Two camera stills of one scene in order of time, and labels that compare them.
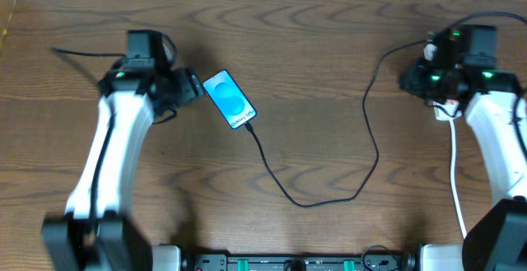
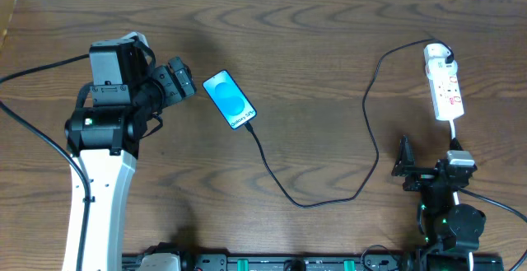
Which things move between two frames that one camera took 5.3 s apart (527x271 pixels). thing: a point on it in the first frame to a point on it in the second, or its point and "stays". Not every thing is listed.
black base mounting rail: [374, 261] stays
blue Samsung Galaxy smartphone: [229, 99] stays
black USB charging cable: [369, 124] stays
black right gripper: [412, 81] to [422, 172]
